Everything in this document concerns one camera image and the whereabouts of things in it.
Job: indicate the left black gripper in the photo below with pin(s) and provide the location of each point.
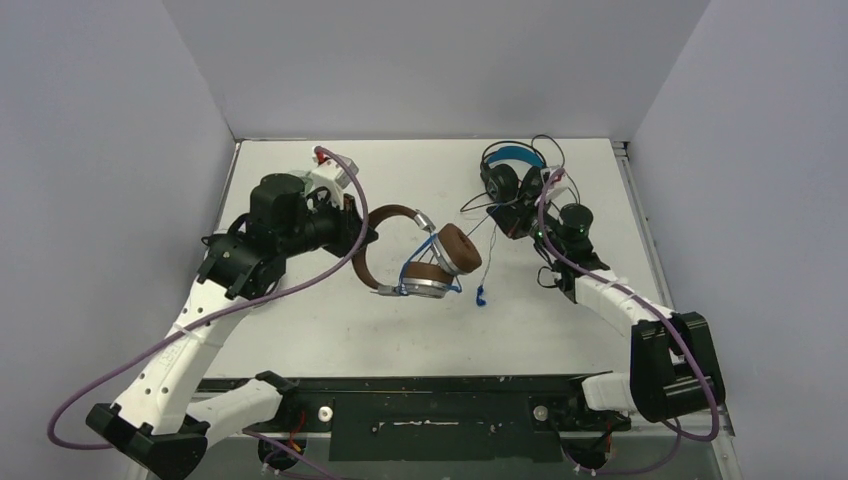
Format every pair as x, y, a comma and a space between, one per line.
350, 229

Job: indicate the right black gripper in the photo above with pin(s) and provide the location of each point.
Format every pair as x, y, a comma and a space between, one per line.
515, 216

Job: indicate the black blue headphones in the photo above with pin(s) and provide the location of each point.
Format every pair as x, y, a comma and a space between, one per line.
499, 178

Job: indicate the brown headphones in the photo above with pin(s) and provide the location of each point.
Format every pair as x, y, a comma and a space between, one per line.
434, 268

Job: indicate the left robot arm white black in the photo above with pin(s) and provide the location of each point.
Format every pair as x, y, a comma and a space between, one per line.
156, 421

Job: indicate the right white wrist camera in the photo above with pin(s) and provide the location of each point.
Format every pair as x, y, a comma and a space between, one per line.
556, 183

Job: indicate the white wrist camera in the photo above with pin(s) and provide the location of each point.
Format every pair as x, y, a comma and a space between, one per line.
331, 172
556, 183

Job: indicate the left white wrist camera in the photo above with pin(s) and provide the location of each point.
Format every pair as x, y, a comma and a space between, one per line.
331, 172

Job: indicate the aluminium frame rail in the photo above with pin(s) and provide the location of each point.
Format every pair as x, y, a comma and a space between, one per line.
621, 153

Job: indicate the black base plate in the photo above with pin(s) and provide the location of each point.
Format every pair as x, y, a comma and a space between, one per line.
476, 418

